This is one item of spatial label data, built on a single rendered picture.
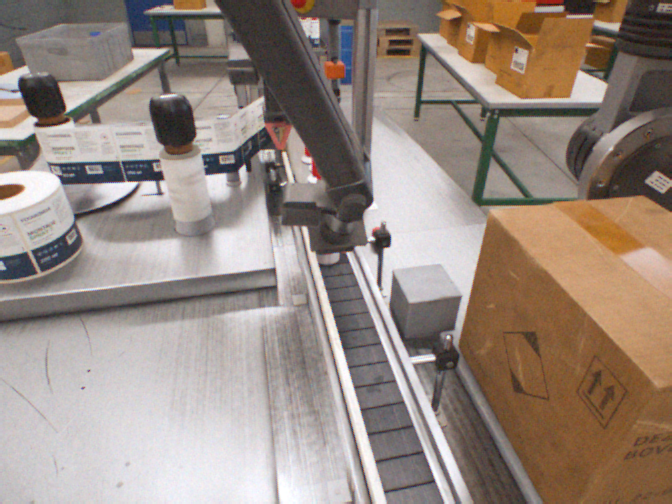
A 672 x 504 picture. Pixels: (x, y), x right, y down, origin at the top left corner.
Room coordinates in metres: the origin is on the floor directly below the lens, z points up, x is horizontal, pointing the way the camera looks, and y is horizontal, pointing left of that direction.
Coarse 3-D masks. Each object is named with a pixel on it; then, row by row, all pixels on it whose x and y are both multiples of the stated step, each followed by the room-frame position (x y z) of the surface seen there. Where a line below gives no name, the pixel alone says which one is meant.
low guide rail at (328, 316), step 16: (288, 176) 1.07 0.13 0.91; (304, 240) 0.77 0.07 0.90; (320, 288) 0.60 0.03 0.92; (336, 336) 0.48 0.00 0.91; (336, 352) 0.45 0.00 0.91; (352, 384) 0.39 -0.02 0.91; (352, 400) 0.36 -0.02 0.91; (352, 416) 0.34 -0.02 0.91; (368, 448) 0.30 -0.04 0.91; (368, 464) 0.28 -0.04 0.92; (368, 480) 0.26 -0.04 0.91; (384, 496) 0.24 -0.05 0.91
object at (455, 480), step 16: (368, 272) 0.58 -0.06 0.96; (368, 288) 0.55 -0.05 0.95; (384, 304) 0.50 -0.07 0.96; (384, 320) 0.47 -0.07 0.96; (400, 352) 0.41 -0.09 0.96; (416, 384) 0.35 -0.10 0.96; (416, 400) 0.33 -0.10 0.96; (432, 416) 0.31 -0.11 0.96; (432, 432) 0.29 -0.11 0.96; (448, 448) 0.27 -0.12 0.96; (448, 464) 0.25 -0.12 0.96; (448, 480) 0.24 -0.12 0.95; (464, 496) 0.22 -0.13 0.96
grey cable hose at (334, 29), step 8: (328, 24) 1.18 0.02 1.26; (336, 24) 1.17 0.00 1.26; (328, 32) 1.17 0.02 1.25; (336, 32) 1.17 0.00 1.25; (328, 40) 1.17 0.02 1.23; (336, 40) 1.17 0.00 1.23; (328, 48) 1.18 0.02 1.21; (336, 48) 1.17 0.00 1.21; (328, 56) 1.18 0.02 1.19; (328, 80) 1.18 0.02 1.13
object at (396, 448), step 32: (288, 160) 1.25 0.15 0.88; (352, 288) 0.64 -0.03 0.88; (352, 320) 0.55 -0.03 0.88; (352, 352) 0.48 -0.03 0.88; (384, 352) 0.48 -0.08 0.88; (384, 384) 0.42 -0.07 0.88; (384, 416) 0.36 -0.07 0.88; (384, 448) 0.32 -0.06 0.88; (416, 448) 0.32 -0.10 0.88; (384, 480) 0.27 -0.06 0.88; (416, 480) 0.27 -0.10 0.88
